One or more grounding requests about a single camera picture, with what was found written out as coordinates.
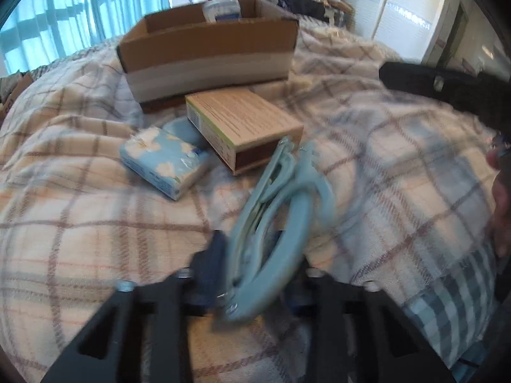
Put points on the large open cardboard box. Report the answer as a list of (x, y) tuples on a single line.
[(207, 60)]

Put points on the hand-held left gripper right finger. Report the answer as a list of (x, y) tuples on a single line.
[(323, 311)]

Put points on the plaid blanket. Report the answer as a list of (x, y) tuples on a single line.
[(99, 227)]

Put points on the white wardrobe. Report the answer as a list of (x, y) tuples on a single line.
[(395, 4)]

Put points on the black bag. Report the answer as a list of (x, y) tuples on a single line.
[(451, 87)]

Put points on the person's right hand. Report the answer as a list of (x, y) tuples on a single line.
[(501, 207)]

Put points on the small brown carton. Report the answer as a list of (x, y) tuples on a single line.
[(239, 123)]

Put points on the blue plaid pillow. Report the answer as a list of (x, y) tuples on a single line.
[(455, 307)]

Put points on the light blue plastic clothes hanger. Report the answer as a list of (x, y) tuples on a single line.
[(275, 223)]

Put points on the blue curtain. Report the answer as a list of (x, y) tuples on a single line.
[(68, 12)]

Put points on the blue floral tissue packet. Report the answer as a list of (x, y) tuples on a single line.
[(163, 159)]

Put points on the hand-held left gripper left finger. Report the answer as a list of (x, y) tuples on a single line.
[(213, 265)]

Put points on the flat cardboard piece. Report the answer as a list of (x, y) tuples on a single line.
[(12, 95)]

